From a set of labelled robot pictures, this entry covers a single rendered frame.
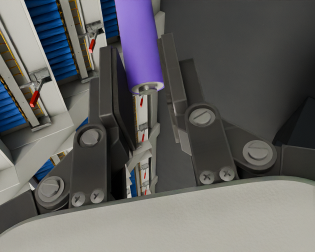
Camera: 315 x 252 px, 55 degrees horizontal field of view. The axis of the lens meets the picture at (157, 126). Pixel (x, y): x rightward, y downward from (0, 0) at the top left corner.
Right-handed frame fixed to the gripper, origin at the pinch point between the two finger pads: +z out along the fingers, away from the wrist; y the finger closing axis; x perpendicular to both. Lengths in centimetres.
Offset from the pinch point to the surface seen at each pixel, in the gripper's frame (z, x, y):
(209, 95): 72, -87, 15
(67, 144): 40, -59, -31
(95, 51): 58, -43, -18
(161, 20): 82, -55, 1
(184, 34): 79, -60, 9
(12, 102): 39, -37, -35
